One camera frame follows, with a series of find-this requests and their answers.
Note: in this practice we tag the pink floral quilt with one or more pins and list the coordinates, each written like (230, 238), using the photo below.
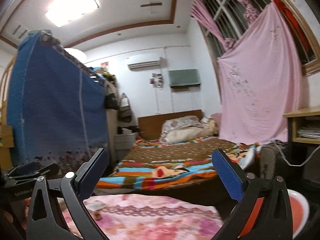
(136, 216)

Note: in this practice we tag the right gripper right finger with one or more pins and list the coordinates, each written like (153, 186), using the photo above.
(263, 210)

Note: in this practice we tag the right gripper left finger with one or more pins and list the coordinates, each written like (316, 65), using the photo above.
(45, 218)

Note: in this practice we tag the colourful cartoon bed blanket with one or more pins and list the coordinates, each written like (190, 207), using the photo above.
(151, 165)

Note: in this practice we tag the grey white tote bag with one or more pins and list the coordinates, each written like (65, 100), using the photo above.
(125, 112)

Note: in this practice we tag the green wall panel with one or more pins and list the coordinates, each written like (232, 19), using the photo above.
(184, 78)

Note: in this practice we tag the wall socket cluster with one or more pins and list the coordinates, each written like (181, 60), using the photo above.
(156, 80)

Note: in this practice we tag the white nightstand drawers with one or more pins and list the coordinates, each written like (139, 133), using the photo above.
(123, 144)

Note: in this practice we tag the white air conditioner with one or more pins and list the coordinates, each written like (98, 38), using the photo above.
(144, 64)

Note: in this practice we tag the pink hanging sheet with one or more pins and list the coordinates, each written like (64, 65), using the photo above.
(261, 80)

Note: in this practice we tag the white paper receipt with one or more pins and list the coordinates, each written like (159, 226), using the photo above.
(95, 205)

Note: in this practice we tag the floral pillow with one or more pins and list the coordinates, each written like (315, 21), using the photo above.
(179, 123)

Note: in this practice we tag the blue fabric wardrobe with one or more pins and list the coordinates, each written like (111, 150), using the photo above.
(55, 105)

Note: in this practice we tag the red white trash basin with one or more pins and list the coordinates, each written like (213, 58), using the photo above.
(300, 212)

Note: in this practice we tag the cream pillow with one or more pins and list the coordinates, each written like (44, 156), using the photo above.
(186, 134)

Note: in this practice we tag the pink window curtain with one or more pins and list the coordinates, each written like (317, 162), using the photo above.
(226, 20)

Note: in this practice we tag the wooden shelf unit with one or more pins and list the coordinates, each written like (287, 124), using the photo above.
(303, 125)

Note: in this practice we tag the black handbag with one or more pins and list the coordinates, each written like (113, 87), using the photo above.
(110, 100)

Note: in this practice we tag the brown wooden headboard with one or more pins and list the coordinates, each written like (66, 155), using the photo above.
(150, 127)

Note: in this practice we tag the ceiling light panel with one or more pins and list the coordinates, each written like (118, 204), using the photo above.
(62, 12)

